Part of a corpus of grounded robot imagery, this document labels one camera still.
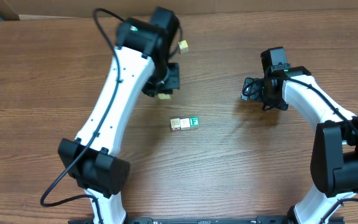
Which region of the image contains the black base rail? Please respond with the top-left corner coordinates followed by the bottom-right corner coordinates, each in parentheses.
top-left (68, 216), bottom-right (345, 224)

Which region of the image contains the cream block red X side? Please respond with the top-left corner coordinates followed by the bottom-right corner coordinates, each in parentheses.
top-left (170, 118), bottom-right (181, 131)

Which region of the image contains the plain cream block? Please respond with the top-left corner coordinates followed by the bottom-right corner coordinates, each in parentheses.
top-left (180, 118), bottom-right (191, 130)

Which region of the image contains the cream picture block yellow side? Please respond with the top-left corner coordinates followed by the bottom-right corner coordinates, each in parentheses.
top-left (157, 93), bottom-right (171, 100)

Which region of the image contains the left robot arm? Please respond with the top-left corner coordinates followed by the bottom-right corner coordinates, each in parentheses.
top-left (58, 7), bottom-right (181, 223)

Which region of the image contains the yellow block right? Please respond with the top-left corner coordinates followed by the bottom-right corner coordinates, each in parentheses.
top-left (178, 40), bottom-right (189, 54)

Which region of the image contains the green F letter block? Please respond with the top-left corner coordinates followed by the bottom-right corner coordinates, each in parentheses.
top-left (189, 117), bottom-right (200, 129)

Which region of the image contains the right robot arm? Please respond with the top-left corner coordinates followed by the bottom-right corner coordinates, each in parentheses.
top-left (241, 47), bottom-right (358, 224)

